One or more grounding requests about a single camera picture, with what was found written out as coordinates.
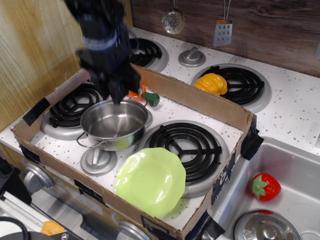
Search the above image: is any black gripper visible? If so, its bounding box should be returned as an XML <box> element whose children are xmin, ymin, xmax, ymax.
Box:
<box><xmin>76</xmin><ymin>23</ymin><xmax>141</xmax><ymax>105</ymax></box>

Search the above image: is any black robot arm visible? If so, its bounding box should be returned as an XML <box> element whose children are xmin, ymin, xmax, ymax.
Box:
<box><xmin>64</xmin><ymin>0</ymin><xmax>141</xmax><ymax>104</ymax></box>

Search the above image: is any small steel pan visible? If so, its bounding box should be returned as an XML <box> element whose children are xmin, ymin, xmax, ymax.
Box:
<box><xmin>76</xmin><ymin>98</ymin><xmax>149</xmax><ymax>151</ymax></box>

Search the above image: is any orange toy carrot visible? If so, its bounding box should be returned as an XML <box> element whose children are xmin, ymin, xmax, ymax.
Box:
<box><xmin>127</xmin><ymin>84</ymin><xmax>160</xmax><ymax>107</ymax></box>

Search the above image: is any back left black burner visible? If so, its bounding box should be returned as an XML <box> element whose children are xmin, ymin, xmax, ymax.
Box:
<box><xmin>129</xmin><ymin>38</ymin><xmax>169</xmax><ymax>73</ymax></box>

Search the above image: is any front left black burner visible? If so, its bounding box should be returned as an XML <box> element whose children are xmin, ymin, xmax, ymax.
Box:
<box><xmin>41</xmin><ymin>82</ymin><xmax>103</xmax><ymax>141</ymax></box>

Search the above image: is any silver stove knob centre front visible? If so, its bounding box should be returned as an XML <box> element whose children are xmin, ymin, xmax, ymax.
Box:
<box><xmin>80</xmin><ymin>148</ymin><xmax>117</xmax><ymax>176</ymax></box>

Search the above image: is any silver stove knob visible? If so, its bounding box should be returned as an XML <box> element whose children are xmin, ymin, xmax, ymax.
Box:
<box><xmin>178</xmin><ymin>47</ymin><xmax>206</xmax><ymax>68</ymax></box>
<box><xmin>80</xmin><ymin>148</ymin><xmax>117</xmax><ymax>176</ymax></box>

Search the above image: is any silver stove knob back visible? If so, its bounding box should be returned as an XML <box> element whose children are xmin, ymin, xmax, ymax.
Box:
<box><xmin>178</xmin><ymin>47</ymin><xmax>206</xmax><ymax>68</ymax></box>

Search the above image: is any hanging metal strainer spoon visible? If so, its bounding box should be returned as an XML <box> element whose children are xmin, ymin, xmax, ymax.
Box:
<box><xmin>161</xmin><ymin>0</ymin><xmax>185</xmax><ymax>35</ymax></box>

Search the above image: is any light green plastic plate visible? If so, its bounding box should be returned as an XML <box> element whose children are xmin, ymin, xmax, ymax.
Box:
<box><xmin>114</xmin><ymin>147</ymin><xmax>186</xmax><ymax>218</ymax></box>

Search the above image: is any yellow toy pumpkin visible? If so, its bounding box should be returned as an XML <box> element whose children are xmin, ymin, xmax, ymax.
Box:
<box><xmin>194</xmin><ymin>73</ymin><xmax>228</xmax><ymax>96</ymax></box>

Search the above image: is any brown cardboard fence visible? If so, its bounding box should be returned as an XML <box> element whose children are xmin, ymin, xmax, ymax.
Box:
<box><xmin>12</xmin><ymin>66</ymin><xmax>257</xmax><ymax>240</ymax></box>

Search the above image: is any silver oven knob left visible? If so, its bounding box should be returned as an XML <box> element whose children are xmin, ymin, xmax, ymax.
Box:
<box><xmin>23</xmin><ymin>163</ymin><xmax>55</xmax><ymax>193</ymax></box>

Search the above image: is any silver oven knob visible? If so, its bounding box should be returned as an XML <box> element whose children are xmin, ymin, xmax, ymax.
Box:
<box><xmin>116</xmin><ymin>220</ymin><xmax>151</xmax><ymax>240</ymax></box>
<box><xmin>23</xmin><ymin>163</ymin><xmax>55</xmax><ymax>193</ymax></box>

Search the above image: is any hanging metal spatula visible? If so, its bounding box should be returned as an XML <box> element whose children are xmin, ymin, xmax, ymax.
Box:
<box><xmin>213</xmin><ymin>0</ymin><xmax>233</xmax><ymax>47</ymax></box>

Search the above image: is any back right black burner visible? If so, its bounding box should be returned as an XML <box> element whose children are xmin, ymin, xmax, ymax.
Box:
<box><xmin>191</xmin><ymin>63</ymin><xmax>272</xmax><ymax>114</ymax></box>

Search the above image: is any silver oven knob right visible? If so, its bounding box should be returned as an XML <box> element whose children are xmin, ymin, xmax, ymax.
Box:
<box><xmin>116</xmin><ymin>220</ymin><xmax>151</xmax><ymax>240</ymax></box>

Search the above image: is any red toy strawberry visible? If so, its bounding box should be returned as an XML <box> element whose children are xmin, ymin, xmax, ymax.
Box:
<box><xmin>250</xmin><ymin>172</ymin><xmax>282</xmax><ymax>202</ymax></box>

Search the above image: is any silver sink basin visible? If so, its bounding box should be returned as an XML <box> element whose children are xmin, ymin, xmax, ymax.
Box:
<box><xmin>212</xmin><ymin>137</ymin><xmax>320</xmax><ymax>240</ymax></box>

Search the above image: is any steel pot lid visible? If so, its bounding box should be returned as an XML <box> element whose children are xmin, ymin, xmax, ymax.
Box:
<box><xmin>232</xmin><ymin>209</ymin><xmax>302</xmax><ymax>240</ymax></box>

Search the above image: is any black cable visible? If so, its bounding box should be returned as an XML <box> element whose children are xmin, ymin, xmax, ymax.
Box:
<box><xmin>0</xmin><ymin>216</ymin><xmax>32</xmax><ymax>240</ymax></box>

